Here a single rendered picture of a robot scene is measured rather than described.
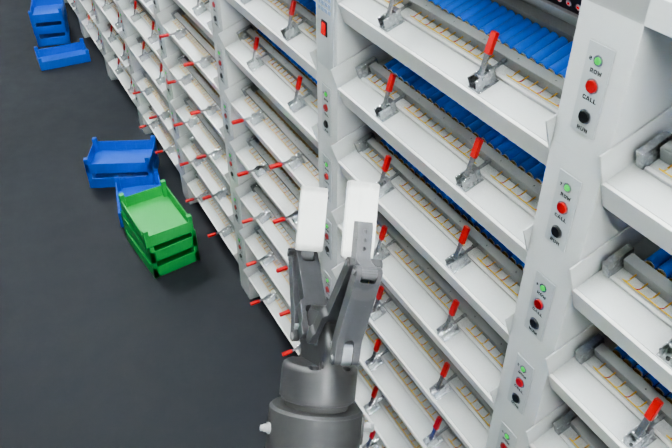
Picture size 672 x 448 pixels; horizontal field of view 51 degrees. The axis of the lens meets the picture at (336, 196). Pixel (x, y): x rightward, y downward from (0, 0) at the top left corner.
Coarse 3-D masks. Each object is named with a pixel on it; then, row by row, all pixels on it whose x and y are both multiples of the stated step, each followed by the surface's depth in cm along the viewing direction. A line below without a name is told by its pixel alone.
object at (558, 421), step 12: (564, 408) 123; (540, 420) 121; (552, 420) 123; (564, 420) 122; (528, 432) 121; (540, 432) 123; (552, 432) 124; (564, 432) 124; (540, 444) 123; (552, 444) 123; (564, 444) 122; (576, 444) 122
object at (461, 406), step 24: (384, 288) 175; (384, 312) 173; (408, 312) 168; (384, 336) 169; (408, 336) 166; (408, 360) 162; (432, 360) 161; (432, 384) 157; (456, 384) 155; (456, 408) 151; (480, 408) 148; (456, 432) 149; (480, 432) 146
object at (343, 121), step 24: (336, 24) 142; (336, 48) 146; (360, 48) 148; (336, 96) 152; (336, 120) 156; (360, 120) 159; (336, 168) 164; (336, 192) 168; (336, 240) 177; (336, 264) 181
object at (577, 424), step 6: (576, 420) 122; (582, 420) 122; (576, 426) 121; (582, 426) 121; (576, 432) 122; (582, 432) 120; (588, 432) 120; (570, 438) 122; (576, 438) 121; (582, 438) 121; (588, 438) 119; (594, 438) 119; (588, 444) 120; (594, 444) 118; (600, 444) 118
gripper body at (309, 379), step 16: (320, 336) 67; (304, 352) 71; (320, 352) 66; (288, 368) 67; (304, 368) 66; (320, 368) 66; (336, 368) 66; (352, 368) 68; (288, 384) 67; (304, 384) 66; (320, 384) 66; (336, 384) 66; (352, 384) 67; (288, 400) 67; (304, 400) 66; (320, 400) 65; (336, 400) 66; (352, 400) 68
